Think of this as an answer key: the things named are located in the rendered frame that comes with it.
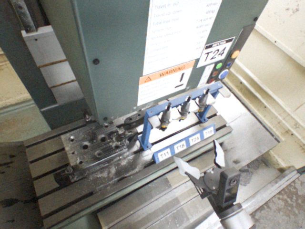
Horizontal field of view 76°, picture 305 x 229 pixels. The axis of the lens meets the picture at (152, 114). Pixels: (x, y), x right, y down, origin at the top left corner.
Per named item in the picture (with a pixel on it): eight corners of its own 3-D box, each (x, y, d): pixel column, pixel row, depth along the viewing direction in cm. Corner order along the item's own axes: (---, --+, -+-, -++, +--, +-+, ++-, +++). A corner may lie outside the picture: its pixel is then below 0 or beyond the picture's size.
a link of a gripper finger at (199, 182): (181, 177, 56) (210, 194, 54) (183, 176, 54) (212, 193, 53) (188, 163, 58) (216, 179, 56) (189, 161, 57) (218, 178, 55)
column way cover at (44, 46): (124, 85, 143) (124, 17, 101) (57, 107, 127) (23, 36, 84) (121, 80, 146) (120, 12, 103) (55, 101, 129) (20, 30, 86)
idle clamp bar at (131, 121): (160, 113, 133) (162, 107, 128) (126, 130, 123) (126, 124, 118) (156, 108, 135) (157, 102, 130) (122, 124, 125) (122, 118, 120)
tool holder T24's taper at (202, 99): (202, 96, 102) (207, 88, 96) (208, 102, 100) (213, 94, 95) (196, 99, 100) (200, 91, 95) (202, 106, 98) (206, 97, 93)
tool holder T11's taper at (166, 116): (168, 111, 94) (171, 103, 89) (171, 119, 92) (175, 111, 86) (159, 113, 93) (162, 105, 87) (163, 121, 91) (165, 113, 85)
